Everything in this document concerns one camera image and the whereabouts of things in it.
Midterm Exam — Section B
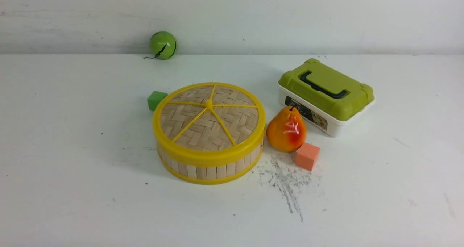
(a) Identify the bamboo steamer basket base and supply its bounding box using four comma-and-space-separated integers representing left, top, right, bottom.
157, 137, 264, 185

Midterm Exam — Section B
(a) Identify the salmon pink foam cube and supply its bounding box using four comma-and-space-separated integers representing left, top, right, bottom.
294, 143, 320, 172

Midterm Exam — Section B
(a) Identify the green ball with stem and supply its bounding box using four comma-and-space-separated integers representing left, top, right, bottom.
144, 31, 178, 59

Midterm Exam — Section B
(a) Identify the yellow woven steamer lid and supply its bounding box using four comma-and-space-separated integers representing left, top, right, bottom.
152, 82, 266, 167

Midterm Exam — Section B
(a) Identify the orange yellow toy pear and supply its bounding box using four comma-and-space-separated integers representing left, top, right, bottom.
266, 106, 307, 152

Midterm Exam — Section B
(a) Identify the green lidded white storage box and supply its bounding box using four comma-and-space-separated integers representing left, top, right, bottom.
278, 58, 376, 137

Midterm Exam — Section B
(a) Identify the green foam cube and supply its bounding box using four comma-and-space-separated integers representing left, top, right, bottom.
147, 91, 168, 111

